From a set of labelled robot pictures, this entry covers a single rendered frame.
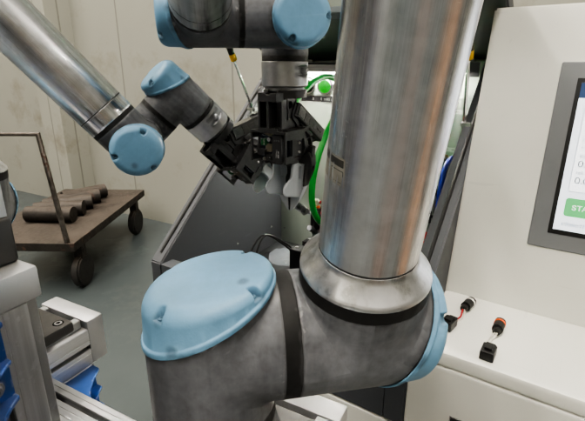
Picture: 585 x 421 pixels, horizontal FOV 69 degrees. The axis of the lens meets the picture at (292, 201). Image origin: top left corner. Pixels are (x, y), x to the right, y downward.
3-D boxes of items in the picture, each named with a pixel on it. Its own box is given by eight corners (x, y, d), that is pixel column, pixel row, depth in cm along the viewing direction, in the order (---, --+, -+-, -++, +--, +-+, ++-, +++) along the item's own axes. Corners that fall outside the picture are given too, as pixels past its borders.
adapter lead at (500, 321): (492, 364, 69) (494, 353, 69) (478, 359, 71) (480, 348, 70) (506, 328, 79) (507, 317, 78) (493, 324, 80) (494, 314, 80)
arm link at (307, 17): (247, 48, 53) (240, 50, 63) (335, 49, 55) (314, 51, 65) (245, -23, 51) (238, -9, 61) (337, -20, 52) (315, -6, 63)
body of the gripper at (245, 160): (234, 186, 91) (192, 151, 84) (252, 155, 95) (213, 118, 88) (257, 186, 86) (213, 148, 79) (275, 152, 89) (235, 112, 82)
